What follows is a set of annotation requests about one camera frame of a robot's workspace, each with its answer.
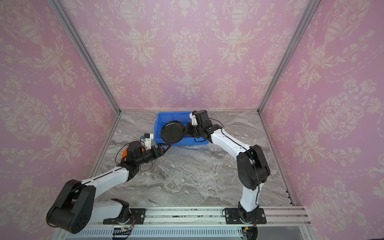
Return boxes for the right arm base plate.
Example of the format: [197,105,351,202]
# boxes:
[222,208,267,225]

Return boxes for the aluminium mounting rail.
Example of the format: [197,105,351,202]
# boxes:
[53,205,316,240]

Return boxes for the black round plate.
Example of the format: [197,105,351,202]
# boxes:
[161,121,185,145]

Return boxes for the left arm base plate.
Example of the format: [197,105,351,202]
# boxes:
[103,208,146,225]

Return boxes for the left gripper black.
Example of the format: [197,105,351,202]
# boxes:
[136,143,172,166]

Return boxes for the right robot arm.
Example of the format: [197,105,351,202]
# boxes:
[186,110,271,223]

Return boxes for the orange plate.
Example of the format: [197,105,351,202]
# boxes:
[122,146,146,161]

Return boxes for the blue plastic bin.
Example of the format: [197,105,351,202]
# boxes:
[154,112,210,146]

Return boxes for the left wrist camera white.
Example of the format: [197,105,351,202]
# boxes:
[140,133,154,150]

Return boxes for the small circuit board with wires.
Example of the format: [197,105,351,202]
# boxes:
[112,227,133,240]

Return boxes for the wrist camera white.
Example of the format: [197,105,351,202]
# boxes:
[140,133,154,150]
[190,113,198,126]

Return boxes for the right aluminium corner post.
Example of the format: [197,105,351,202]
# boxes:
[257,0,322,115]

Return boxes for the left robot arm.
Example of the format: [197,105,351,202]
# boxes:
[46,141,171,234]

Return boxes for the left aluminium corner post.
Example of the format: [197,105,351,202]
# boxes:
[47,0,121,115]

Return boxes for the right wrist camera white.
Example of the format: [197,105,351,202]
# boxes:
[190,113,198,126]

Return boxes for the aluminium corner post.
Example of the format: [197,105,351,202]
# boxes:
[47,0,121,115]
[257,0,322,115]

